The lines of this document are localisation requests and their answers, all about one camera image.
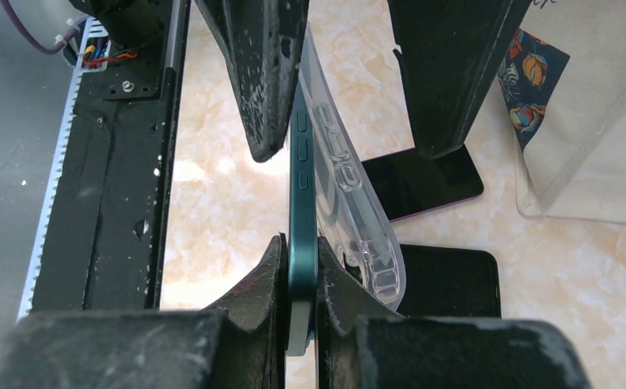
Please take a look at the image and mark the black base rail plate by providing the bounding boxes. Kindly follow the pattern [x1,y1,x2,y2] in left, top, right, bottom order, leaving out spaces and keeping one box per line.
[17,0,193,320]

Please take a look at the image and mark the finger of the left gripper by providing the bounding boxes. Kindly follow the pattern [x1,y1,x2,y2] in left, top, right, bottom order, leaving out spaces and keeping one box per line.
[196,0,309,162]
[388,0,530,159]

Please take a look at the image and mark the beige canvas tote bag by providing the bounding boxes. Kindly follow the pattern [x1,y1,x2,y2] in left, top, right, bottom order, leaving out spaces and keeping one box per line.
[498,1,626,224]

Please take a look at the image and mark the black phone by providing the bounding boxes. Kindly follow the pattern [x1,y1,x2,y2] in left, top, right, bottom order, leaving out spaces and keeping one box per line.
[286,85,318,357]

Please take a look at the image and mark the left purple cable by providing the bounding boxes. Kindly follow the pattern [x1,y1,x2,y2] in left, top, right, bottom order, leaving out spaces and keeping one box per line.
[0,0,86,56]

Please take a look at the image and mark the clear transparent phone case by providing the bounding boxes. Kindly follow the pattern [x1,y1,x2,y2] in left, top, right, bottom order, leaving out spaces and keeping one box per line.
[295,28,407,311]

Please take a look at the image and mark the black smartphone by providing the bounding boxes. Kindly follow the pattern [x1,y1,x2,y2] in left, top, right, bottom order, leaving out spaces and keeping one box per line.
[362,147,484,221]

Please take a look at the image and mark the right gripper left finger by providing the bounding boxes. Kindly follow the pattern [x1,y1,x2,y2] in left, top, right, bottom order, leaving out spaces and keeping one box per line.
[0,235,287,388]

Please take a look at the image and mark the black phone case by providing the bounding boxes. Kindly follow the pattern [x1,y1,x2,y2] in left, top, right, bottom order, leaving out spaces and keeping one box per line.
[397,244,501,318]

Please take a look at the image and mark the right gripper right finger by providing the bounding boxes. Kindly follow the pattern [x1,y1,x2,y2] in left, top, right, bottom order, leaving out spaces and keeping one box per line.
[315,239,591,388]

